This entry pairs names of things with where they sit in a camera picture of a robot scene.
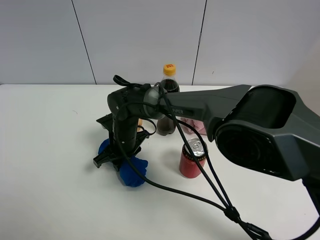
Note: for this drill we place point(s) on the cola bottle with yellow cap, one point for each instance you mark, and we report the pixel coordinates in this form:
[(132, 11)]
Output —
[(166, 126)]

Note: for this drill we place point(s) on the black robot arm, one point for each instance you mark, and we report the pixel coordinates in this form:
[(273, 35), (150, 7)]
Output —
[(267, 129)]

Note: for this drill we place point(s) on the pink plush towel bundle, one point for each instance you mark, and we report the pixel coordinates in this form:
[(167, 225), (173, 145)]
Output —
[(196, 124)]

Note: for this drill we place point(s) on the red soda can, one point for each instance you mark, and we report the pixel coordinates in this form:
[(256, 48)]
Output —
[(187, 166)]

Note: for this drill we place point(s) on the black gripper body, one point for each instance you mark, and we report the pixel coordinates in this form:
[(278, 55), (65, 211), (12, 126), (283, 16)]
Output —
[(123, 135)]

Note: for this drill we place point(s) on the blue towel bundle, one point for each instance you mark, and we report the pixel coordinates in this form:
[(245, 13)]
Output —
[(128, 176)]

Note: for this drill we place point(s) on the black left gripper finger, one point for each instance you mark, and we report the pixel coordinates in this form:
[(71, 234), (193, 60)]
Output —
[(109, 156)]

